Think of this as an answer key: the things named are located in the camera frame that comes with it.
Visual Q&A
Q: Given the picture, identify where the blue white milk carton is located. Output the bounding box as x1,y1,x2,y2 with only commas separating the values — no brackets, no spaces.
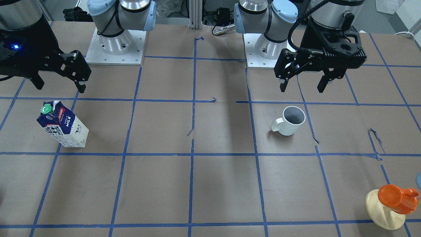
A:
37,100,89,147

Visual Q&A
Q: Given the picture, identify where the orange mug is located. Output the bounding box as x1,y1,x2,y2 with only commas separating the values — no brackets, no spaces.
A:
378,184,420,215

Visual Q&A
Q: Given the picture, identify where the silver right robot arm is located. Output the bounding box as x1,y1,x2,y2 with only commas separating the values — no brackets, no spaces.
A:
0,0,157,93

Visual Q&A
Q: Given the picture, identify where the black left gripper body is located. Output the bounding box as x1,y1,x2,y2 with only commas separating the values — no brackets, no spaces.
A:
274,16,367,79

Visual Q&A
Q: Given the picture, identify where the blue mug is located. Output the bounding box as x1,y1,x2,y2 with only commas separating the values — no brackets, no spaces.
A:
415,171,421,189

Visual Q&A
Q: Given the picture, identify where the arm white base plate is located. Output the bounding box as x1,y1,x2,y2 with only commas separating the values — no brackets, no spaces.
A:
243,33,296,69
85,29,147,66

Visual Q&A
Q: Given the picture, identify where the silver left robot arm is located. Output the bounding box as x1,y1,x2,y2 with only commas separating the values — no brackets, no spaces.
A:
234,0,367,93

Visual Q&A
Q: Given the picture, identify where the white mug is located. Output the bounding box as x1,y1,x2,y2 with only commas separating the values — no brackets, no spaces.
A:
271,106,306,136

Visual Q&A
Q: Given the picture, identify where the wooden mug tree stand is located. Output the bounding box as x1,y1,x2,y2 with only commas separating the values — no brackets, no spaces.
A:
364,189,406,231

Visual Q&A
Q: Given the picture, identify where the silver flashlight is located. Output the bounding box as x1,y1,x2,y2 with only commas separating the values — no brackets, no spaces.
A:
212,24,235,36

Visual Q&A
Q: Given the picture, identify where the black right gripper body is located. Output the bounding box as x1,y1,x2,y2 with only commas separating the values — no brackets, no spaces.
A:
1,16,91,82

